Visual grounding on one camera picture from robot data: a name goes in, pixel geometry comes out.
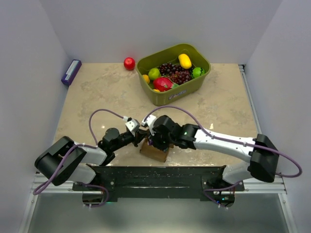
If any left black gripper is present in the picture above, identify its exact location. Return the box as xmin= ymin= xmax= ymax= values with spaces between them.
xmin=111 ymin=129 xmax=148 ymax=152

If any brown cardboard paper box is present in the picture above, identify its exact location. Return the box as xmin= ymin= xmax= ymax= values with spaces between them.
xmin=139 ymin=138 xmax=174 ymax=163

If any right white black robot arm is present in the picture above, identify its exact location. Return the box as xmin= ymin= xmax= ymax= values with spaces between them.
xmin=145 ymin=115 xmax=279 ymax=191

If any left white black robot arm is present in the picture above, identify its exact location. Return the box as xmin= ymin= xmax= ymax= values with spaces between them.
xmin=35 ymin=128 xmax=148 ymax=194

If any purple white rectangular box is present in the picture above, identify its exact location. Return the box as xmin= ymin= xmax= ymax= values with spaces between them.
xmin=61 ymin=59 xmax=82 ymax=86

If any red dragon fruit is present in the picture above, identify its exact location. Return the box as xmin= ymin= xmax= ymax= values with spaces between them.
xmin=153 ymin=77 xmax=174 ymax=92

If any small orange fruit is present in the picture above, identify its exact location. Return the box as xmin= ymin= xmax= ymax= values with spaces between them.
xmin=142 ymin=74 xmax=150 ymax=84

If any green lime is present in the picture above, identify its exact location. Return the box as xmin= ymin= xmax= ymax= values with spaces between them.
xmin=148 ymin=68 xmax=161 ymax=81

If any dark purple grape bunch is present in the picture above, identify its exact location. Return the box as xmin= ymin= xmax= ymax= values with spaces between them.
xmin=158 ymin=63 xmax=192 ymax=85

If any red apple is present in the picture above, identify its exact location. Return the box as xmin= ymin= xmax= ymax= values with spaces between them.
xmin=123 ymin=57 xmax=136 ymax=70

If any small green watermelon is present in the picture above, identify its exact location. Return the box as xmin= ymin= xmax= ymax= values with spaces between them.
xmin=191 ymin=67 xmax=206 ymax=79

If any yellow mango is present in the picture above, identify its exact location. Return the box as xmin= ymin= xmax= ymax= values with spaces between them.
xmin=178 ymin=53 xmax=192 ymax=69

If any olive green plastic bin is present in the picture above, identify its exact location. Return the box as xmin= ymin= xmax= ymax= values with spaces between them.
xmin=136 ymin=44 xmax=211 ymax=106

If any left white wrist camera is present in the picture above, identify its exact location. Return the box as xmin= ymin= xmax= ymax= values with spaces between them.
xmin=125 ymin=119 xmax=140 ymax=134

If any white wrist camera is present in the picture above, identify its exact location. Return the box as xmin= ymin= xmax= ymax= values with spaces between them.
xmin=141 ymin=115 xmax=157 ymax=135
xmin=125 ymin=119 xmax=140 ymax=134

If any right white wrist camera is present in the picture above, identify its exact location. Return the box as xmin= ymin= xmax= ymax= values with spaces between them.
xmin=141 ymin=115 xmax=157 ymax=135

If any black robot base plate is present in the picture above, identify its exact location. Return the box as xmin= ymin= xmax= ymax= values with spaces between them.
xmin=73 ymin=166 xmax=244 ymax=205

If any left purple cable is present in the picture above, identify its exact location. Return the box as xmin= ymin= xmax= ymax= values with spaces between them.
xmin=33 ymin=108 xmax=127 ymax=196

